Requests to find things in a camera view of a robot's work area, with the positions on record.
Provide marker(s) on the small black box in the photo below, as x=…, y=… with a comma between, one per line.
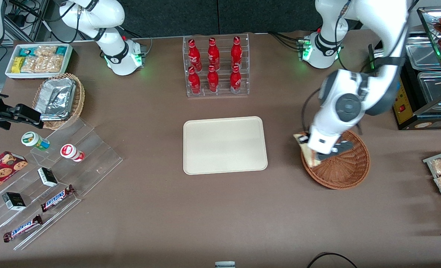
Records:
x=14, y=201
x=47, y=176

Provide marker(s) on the green lidded yogurt cup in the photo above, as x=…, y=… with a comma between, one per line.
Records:
x=32, y=140

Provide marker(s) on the yellow snack bar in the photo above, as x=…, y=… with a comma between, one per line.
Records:
x=18, y=65

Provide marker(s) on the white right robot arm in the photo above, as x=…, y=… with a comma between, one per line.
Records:
x=120, y=56

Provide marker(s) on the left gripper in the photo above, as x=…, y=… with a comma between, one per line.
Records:
x=303, y=140

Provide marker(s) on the triangular sandwich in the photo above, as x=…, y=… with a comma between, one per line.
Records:
x=309, y=154

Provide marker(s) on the black hot food display case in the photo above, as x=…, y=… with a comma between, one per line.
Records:
x=404, y=108

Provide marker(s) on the clear nut snack pack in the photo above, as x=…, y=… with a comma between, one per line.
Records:
x=31, y=65
x=52, y=64
x=45, y=51

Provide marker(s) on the teal snack packet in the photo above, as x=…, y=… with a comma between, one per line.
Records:
x=61, y=50
x=27, y=51

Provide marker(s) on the brown wicker basket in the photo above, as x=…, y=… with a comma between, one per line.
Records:
x=347, y=171

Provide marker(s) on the snickers chocolate bar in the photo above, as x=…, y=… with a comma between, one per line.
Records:
x=57, y=198
x=22, y=228

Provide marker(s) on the white rectangular snack bin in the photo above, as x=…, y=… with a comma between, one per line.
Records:
x=38, y=75

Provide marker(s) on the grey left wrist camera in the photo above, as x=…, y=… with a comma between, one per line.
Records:
x=341, y=146

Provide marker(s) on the light wicker basket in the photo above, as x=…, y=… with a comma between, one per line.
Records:
x=79, y=100

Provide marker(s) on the aluminium foil container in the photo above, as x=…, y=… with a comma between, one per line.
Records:
x=55, y=98

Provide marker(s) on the red lidded yogurt cup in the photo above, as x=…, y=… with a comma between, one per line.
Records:
x=70, y=152

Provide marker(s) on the red cola bottle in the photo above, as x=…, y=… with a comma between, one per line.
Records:
x=194, y=56
x=236, y=52
x=235, y=82
x=213, y=56
x=213, y=82
x=194, y=83

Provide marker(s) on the small grey device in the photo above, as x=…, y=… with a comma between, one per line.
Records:
x=225, y=265

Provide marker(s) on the clear acrylic stepped display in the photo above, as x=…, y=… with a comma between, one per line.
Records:
x=94, y=163

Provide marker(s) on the beige plastic tray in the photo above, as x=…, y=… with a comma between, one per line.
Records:
x=224, y=145

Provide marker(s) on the red cookie box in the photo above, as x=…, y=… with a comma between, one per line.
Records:
x=1, y=173

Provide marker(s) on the steel food pan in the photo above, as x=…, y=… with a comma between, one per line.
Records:
x=434, y=89
x=423, y=52

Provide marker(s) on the clear acrylic bottle rack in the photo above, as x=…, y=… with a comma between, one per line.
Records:
x=224, y=95

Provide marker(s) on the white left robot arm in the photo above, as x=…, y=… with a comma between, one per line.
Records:
x=348, y=108

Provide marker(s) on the aluminium frame rail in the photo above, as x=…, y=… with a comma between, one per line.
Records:
x=19, y=29

